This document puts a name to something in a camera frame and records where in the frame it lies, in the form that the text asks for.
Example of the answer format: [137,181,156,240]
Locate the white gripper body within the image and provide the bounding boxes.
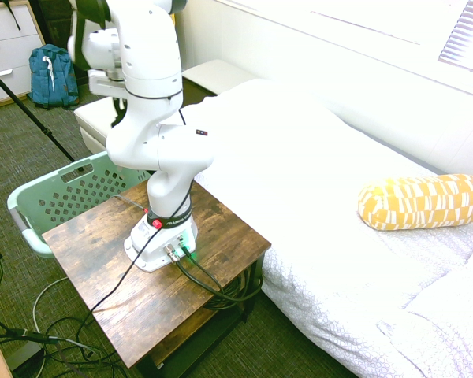
[87,69,127,98]

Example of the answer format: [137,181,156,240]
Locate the mint green laundry basket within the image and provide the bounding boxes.
[6,150,154,259]

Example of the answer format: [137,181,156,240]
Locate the blue backpack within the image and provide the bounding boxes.
[27,43,80,111]

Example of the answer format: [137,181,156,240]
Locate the white drawer dresser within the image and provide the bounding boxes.
[0,0,47,110]

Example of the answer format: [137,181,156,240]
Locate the rustic brown wooden table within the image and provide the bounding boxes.
[41,179,273,378]

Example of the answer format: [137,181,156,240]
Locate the white bed with duvet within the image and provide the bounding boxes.
[180,78,473,378]

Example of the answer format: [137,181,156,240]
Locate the black power adapter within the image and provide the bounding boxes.
[0,328,60,347]

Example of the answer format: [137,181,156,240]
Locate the yellow white patterned bolster pillow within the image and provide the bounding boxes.
[357,173,473,232]

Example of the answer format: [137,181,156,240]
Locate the white window blind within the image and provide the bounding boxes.
[437,0,473,76]

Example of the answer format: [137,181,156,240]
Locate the thin black connector cable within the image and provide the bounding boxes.
[75,195,192,339]

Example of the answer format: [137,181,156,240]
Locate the gray floor cable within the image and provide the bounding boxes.
[31,275,90,351]

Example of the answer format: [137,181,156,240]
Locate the thick robot base cable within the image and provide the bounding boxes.
[163,243,263,313]

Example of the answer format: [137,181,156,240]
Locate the tangled black floor cables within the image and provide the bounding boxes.
[0,255,121,378]

